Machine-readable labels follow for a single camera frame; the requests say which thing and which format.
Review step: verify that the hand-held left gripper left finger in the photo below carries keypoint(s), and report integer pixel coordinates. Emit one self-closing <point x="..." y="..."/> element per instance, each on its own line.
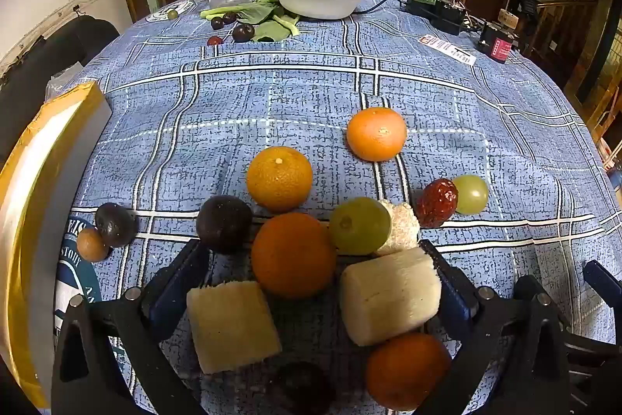
<point x="172" y="298"/>

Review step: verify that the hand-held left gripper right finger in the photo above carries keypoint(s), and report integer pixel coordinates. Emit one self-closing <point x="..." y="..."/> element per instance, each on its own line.
<point x="452" y="296"/>

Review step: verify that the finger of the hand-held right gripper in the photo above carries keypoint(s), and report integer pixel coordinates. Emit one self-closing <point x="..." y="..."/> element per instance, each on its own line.
<point x="603" y="277"/>
<point x="595" y="371"/>

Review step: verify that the rough pale fruit piece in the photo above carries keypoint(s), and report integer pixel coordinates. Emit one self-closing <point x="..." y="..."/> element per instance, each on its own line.
<point x="401" y="225"/>

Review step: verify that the orange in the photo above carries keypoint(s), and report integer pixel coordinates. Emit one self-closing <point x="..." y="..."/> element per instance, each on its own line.
<point x="408" y="371"/>
<point x="279" y="179"/>
<point x="376" y="134"/>
<point x="294" y="255"/>

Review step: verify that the red jujube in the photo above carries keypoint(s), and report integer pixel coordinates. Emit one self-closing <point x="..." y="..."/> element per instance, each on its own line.
<point x="436" y="203"/>

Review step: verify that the small brown longan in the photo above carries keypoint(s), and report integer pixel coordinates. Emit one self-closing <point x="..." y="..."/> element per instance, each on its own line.
<point x="91" y="245"/>

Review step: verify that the green grape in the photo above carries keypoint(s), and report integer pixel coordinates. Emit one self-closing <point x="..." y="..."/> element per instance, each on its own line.
<point x="471" y="194"/>
<point x="359" y="225"/>

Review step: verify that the yellow-rimmed white foam box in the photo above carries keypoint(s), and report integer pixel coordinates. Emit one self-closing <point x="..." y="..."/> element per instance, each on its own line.
<point x="29" y="211"/>

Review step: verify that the blue checked tablecloth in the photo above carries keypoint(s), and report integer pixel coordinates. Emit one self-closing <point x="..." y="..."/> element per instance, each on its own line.
<point x="291" y="94"/>

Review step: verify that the white label card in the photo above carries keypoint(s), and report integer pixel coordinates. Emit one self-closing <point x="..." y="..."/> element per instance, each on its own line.
<point x="447" y="48"/>

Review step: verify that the black and red box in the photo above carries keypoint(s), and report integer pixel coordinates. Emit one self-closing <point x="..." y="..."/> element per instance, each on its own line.
<point x="496" y="43"/>

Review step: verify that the small red fruit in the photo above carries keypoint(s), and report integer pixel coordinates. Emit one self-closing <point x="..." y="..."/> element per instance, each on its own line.
<point x="215" y="40"/>

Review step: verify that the small dark plum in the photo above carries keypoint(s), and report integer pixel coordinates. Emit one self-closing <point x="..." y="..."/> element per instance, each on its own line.
<point x="217" y="23"/>
<point x="243" y="32"/>
<point x="229" y="17"/>

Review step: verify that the small cardboard box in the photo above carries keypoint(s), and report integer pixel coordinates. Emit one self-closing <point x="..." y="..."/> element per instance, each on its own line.
<point x="508" y="19"/>

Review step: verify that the black chair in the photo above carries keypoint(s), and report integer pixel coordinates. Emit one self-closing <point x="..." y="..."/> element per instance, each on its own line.
<point x="48" y="50"/>

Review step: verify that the dark figurine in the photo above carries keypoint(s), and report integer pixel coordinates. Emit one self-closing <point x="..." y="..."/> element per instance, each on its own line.
<point x="527" y="4"/>

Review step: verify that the small green fruit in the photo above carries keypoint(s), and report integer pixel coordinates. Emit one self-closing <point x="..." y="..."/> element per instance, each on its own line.
<point x="171" y="14"/>

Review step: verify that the black power adapter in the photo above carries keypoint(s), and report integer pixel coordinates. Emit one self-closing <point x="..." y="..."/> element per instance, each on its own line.
<point x="432" y="11"/>

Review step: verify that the patterned plate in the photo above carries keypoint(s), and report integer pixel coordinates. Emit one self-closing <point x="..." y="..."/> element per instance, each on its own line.
<point x="167" y="9"/>

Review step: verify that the green leafy vegetable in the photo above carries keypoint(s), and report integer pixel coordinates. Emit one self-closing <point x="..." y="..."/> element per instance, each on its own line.
<point x="265" y="19"/>

